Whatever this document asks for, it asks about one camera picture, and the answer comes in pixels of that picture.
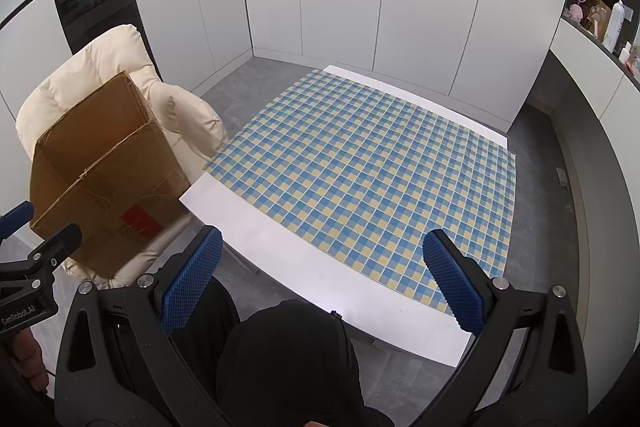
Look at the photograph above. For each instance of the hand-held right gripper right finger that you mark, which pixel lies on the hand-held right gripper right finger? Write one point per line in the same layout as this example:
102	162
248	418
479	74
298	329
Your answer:
452	279

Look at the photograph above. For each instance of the brown gift box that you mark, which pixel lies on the brown gift box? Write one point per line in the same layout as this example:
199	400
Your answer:
596	14

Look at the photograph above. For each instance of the person's left hand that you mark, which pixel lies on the person's left hand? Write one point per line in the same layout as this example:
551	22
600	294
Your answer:
27	357

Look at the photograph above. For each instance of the brown cardboard box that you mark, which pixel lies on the brown cardboard box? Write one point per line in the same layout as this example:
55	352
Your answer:
100	187

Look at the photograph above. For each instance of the blue yellow checkered tablecloth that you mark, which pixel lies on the blue yellow checkered tablecloth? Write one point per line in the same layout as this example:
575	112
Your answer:
350	182

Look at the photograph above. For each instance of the person's black pants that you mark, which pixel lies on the person's black pants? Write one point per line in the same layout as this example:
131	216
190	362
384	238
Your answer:
295	357

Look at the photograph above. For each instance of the grey floor socket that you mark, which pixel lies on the grey floor socket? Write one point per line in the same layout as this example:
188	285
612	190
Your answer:
562	178

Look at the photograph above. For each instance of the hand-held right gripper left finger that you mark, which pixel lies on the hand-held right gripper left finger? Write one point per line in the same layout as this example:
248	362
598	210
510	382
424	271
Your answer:
192	279

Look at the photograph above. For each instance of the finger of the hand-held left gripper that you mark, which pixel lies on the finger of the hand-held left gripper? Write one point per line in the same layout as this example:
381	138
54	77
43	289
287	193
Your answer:
60	244
17	216

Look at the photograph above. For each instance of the pink fluffy ball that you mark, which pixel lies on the pink fluffy ball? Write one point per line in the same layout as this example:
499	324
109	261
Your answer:
576	12

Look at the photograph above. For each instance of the tall white bottle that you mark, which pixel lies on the tall white bottle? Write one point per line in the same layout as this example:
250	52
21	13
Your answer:
614	24

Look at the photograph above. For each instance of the cream padded chair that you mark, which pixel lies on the cream padded chair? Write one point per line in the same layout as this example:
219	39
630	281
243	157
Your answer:
85	67

